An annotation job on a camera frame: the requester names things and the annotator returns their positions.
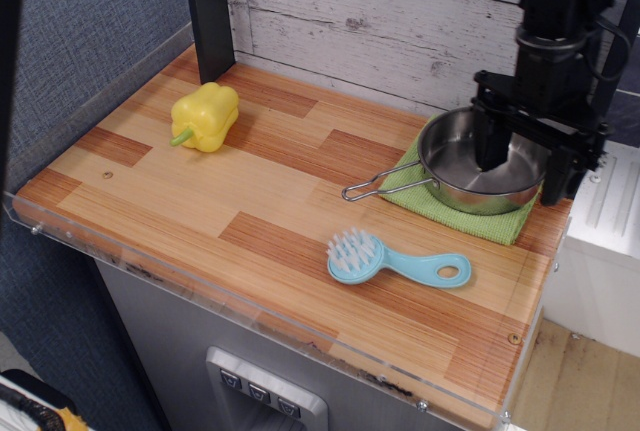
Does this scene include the dark vertical post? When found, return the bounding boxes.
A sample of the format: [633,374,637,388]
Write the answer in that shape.
[563,0,640,200]
[188,0,236,84]

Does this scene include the dark vertical post right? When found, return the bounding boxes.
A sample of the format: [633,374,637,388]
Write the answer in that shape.
[563,0,640,200]

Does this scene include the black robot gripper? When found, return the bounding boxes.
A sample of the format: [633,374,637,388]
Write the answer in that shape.
[473,33,608,205]

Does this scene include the yellow toy bell pepper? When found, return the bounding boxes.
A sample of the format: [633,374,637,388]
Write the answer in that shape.
[170,82,239,153]

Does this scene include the light blue scrub brush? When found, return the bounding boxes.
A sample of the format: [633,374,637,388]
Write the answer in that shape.
[327,228,472,289]

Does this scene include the green folded towel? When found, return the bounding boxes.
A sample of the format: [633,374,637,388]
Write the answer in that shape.
[379,133,539,245]

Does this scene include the dark vertical post left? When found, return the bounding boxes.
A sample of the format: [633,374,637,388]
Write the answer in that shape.
[188,0,236,84]

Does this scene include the silver dispenser button panel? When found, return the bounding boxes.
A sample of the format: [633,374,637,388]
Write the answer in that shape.
[206,346,329,430]

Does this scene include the stainless steel pot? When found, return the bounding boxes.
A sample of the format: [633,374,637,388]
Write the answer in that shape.
[342,108,549,216]

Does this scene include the grey toy fridge cabinet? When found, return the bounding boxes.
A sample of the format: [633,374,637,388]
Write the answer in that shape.
[92,255,451,431]

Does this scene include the black and yellow object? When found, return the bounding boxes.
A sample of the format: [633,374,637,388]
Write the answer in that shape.
[1,369,90,430]

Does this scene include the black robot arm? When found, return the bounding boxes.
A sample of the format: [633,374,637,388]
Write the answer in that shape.
[473,0,620,206]

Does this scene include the white ridged side unit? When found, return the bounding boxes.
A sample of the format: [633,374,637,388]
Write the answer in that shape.
[541,142,639,356]

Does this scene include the clear acrylic table guard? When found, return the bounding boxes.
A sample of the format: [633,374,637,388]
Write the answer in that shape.
[11,49,570,430]

